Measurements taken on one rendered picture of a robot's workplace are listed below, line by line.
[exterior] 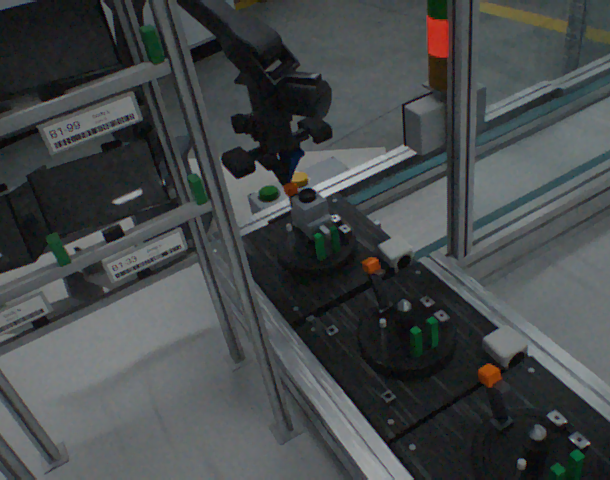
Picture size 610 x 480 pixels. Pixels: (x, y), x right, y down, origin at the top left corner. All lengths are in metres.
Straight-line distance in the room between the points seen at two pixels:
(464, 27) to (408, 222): 0.48
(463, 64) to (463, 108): 0.07
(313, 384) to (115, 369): 0.40
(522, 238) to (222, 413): 0.59
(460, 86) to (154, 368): 0.68
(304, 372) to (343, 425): 0.11
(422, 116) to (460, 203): 0.17
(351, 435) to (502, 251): 0.46
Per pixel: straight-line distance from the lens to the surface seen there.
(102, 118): 0.61
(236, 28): 0.98
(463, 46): 0.88
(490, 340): 0.93
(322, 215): 1.04
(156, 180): 0.71
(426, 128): 0.94
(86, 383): 1.19
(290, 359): 0.97
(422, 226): 1.22
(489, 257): 1.14
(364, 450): 0.86
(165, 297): 1.27
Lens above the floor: 1.70
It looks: 40 degrees down
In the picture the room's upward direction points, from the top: 11 degrees counter-clockwise
